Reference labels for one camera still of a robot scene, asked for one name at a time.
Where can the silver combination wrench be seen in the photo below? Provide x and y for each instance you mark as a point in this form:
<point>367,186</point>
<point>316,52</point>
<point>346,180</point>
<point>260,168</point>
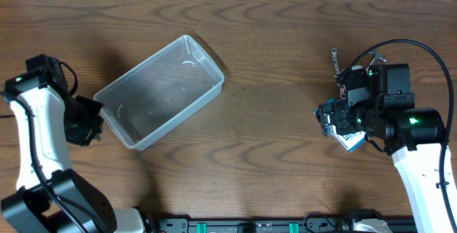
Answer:
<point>342,91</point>

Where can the small claw hammer black grip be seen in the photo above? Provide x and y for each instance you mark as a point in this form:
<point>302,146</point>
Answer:
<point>377,56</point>

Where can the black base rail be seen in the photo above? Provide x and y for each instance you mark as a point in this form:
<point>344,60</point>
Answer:
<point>308,224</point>

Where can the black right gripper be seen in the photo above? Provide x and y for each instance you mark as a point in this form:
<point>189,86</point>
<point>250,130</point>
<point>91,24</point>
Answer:
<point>340,109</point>

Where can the clear plastic container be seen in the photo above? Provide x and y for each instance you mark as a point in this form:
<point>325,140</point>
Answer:
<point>164,90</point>

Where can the blue white product box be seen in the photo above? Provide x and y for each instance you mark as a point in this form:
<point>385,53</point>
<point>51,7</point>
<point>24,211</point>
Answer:
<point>350,141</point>

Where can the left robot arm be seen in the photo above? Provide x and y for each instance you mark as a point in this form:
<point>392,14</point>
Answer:
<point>50,196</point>

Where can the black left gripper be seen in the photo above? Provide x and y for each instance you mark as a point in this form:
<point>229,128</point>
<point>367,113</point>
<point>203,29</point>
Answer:
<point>86,119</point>

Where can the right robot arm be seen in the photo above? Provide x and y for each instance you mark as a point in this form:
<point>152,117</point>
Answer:
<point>379,103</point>

